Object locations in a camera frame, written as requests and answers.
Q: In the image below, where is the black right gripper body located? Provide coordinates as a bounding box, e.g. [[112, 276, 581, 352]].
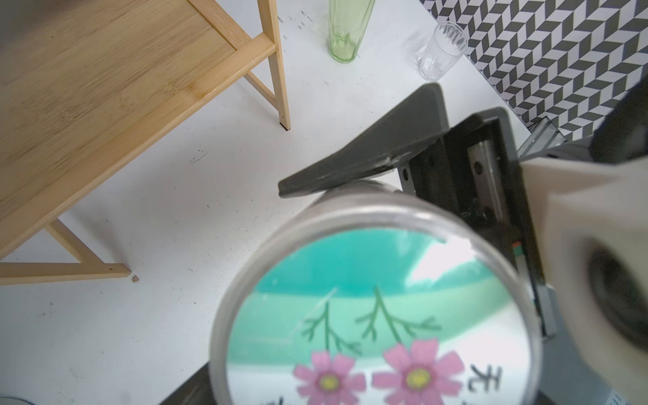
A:
[[398, 108, 557, 339]]

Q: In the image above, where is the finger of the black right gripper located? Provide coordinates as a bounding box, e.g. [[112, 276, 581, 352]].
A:
[[278, 83, 450, 197]]

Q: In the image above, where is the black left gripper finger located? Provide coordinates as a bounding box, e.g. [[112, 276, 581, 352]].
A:
[[160, 364, 215, 405]]

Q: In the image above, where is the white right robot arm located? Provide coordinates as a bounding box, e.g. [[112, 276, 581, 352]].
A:
[[278, 79, 647, 349]]

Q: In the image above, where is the wooden three-tier shelf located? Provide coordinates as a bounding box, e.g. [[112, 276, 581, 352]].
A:
[[1, 1, 291, 285]]

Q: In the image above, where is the green translucent plastic cup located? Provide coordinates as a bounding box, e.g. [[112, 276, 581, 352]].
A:
[[328, 0, 376, 63]]

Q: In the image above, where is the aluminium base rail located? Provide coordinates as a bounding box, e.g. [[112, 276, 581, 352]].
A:
[[517, 116, 568, 158]]

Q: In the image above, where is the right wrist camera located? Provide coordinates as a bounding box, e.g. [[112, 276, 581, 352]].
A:
[[521, 158, 647, 404]]

